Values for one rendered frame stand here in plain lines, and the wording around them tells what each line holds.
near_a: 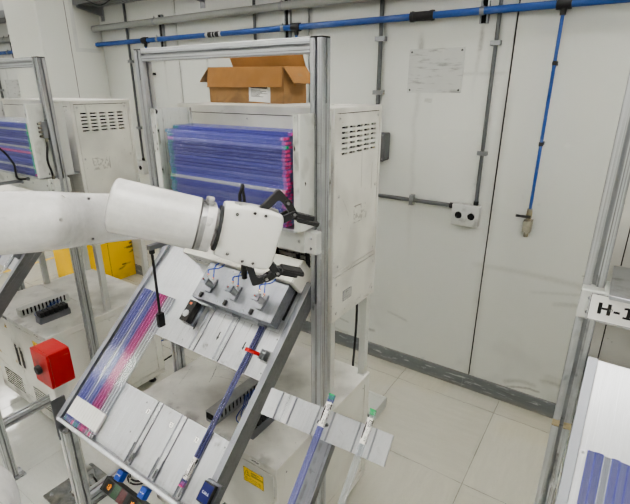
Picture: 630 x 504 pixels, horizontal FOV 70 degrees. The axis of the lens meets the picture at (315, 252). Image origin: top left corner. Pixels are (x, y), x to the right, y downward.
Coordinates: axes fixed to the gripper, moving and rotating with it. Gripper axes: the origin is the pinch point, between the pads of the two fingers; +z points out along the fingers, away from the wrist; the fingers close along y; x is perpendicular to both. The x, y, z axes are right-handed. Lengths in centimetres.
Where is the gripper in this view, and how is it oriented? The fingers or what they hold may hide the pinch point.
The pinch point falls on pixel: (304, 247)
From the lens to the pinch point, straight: 78.2
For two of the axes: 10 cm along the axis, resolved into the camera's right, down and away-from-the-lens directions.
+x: 2.6, 3.0, -9.2
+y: -2.8, 9.3, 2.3
